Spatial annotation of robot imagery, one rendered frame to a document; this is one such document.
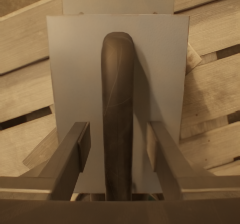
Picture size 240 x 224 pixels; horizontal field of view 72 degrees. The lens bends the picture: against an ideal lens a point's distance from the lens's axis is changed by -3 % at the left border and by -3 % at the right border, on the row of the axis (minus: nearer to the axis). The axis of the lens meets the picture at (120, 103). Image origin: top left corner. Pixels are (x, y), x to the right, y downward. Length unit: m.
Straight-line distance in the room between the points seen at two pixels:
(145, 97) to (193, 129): 0.37
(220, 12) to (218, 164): 0.43
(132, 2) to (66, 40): 0.10
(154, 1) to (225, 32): 0.29
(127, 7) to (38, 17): 0.26
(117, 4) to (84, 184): 0.22
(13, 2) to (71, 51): 0.52
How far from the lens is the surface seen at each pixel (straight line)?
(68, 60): 0.18
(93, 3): 0.24
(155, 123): 0.15
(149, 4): 0.24
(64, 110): 0.19
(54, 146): 0.41
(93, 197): 0.30
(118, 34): 0.17
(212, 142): 0.55
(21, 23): 0.47
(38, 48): 0.45
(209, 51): 0.48
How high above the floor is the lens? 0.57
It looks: 75 degrees down
